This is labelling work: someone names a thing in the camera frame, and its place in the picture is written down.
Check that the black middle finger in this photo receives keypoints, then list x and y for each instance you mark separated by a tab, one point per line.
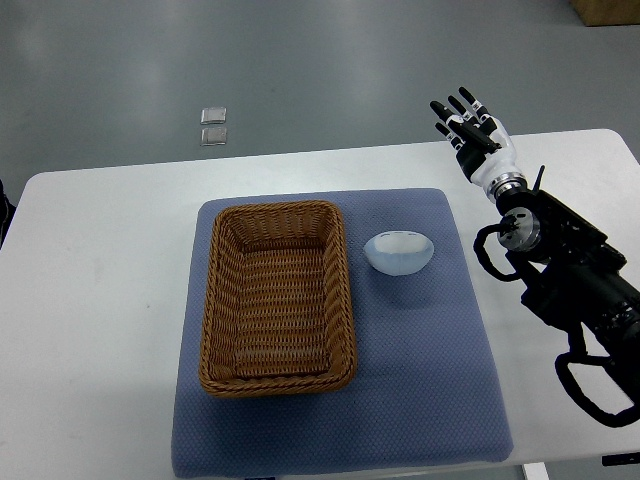
443	112

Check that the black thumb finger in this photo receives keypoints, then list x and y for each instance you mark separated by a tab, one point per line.
473	135

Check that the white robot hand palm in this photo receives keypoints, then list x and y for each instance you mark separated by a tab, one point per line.
489	168

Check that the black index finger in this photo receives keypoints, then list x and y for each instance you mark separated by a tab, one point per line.
455	141

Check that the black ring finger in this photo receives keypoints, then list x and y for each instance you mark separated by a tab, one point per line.
461	109

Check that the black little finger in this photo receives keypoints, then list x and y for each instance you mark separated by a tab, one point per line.
480	111

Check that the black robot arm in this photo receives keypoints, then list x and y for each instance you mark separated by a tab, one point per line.
571	273

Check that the brown wicker basket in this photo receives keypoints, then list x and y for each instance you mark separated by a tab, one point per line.
278	316

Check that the upper metal floor plate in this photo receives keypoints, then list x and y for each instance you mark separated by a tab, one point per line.
213	115

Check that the blue quilted mat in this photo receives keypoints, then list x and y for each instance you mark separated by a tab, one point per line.
426	391

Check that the white table leg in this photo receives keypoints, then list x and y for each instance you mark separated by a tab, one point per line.
535	471

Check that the dark object at left edge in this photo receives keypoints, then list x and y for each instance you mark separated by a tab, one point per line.
7	212

